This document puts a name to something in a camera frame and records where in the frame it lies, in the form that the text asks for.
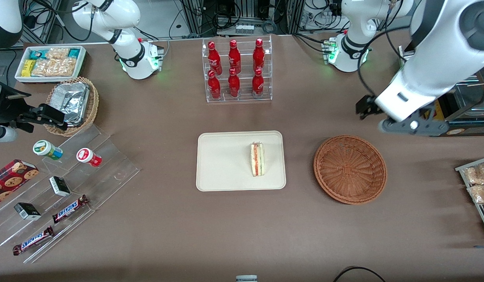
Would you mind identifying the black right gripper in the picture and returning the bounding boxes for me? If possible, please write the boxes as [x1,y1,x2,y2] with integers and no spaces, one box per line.
[0,72,68,133]

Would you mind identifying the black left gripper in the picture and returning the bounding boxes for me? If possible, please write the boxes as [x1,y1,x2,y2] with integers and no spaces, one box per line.
[355,96,383,120]

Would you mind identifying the triangular sandwich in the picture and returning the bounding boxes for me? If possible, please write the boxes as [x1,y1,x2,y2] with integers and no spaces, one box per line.
[250,142,265,177]

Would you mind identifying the white snack tray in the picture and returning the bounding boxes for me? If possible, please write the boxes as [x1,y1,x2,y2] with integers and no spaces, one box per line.
[15,45,87,84]

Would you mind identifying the light tan wicker basket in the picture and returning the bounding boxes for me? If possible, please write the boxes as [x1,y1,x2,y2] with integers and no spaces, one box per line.
[44,76,100,137]

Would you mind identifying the brown round wicker basket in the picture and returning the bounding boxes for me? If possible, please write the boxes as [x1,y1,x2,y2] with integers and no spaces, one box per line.
[313,135,388,205]

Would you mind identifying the cream rectangular tray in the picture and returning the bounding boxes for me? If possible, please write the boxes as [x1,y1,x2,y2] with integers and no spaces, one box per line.
[196,130,286,192]

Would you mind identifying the green lid yogurt cup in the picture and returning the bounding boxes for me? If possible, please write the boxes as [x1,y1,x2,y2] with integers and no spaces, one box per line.
[33,140,63,161]

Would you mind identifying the silver foil container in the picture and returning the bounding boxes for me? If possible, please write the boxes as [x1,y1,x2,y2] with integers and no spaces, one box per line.
[49,81,90,127]

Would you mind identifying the clear cracker bag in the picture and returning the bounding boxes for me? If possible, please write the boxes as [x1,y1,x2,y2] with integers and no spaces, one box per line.
[32,58,76,77]
[46,48,70,60]

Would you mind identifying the red lid yogurt cup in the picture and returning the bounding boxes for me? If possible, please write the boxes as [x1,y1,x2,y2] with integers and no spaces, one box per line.
[76,148,102,168]

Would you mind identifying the red chocolate cookie box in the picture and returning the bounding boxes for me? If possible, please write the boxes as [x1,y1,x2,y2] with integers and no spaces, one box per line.
[0,159,40,208]

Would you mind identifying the small black box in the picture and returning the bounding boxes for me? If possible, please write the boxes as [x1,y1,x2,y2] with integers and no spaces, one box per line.
[49,176,71,197]
[14,202,42,221]

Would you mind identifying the Snickers chocolate bar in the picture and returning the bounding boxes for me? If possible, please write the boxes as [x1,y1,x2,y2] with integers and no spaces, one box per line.
[12,226,54,256]
[52,195,89,224]

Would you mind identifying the clear acrylic stepped display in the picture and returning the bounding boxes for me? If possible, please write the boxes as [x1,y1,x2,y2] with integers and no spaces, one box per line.
[0,123,141,264]

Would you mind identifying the red cola bottle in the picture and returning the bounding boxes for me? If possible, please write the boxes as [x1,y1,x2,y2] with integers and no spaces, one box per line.
[228,68,241,98]
[252,67,265,98]
[208,41,223,75]
[208,70,221,100]
[228,39,241,74]
[253,38,265,73]

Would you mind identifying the black food display appliance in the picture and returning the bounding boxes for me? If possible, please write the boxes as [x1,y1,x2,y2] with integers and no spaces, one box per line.
[422,63,484,137]

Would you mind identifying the clear acrylic bottle rack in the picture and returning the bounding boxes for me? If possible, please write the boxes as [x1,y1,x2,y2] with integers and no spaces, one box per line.
[202,34,273,103]

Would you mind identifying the clear bagged pastry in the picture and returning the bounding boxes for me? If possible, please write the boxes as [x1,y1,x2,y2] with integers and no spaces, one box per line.
[467,184,484,204]
[462,163,484,185]

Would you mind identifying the aluminium equipment rack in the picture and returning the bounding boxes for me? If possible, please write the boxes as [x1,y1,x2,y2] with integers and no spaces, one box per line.
[181,0,305,38]

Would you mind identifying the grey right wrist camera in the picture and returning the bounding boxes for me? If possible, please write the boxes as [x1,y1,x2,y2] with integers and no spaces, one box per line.
[0,125,17,144]

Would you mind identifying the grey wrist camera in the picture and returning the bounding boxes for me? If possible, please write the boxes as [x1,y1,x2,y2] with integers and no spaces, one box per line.
[0,125,17,144]
[378,117,449,137]

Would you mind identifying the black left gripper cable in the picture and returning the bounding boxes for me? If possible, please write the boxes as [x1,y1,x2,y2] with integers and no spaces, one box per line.
[357,23,415,98]

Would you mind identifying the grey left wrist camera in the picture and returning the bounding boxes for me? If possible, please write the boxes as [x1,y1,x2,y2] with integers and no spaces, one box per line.
[378,117,449,137]

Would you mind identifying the grey wire rack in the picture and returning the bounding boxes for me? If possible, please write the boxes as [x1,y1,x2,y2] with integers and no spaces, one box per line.
[455,156,484,239]

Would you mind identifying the black cable loop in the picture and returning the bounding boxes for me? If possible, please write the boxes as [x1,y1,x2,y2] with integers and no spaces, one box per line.
[333,266,385,282]

